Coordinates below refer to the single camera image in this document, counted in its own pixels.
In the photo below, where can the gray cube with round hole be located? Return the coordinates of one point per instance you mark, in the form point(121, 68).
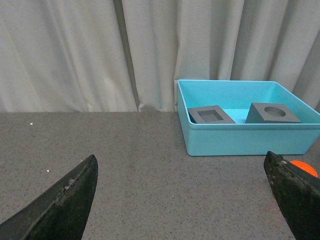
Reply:
point(270, 113)

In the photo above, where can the orange cylinder with white numbers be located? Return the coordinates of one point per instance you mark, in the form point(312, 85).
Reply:
point(306, 167)

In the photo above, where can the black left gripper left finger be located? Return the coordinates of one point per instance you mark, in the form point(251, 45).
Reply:
point(61, 212)

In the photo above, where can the blue plastic box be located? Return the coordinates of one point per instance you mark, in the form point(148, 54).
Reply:
point(240, 138)

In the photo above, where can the gray cube with square hole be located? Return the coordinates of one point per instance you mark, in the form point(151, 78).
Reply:
point(212, 114)

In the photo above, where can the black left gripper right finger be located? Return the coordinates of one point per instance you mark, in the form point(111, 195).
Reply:
point(297, 194)

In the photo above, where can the gray-white curtain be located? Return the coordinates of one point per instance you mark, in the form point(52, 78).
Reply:
point(127, 55)

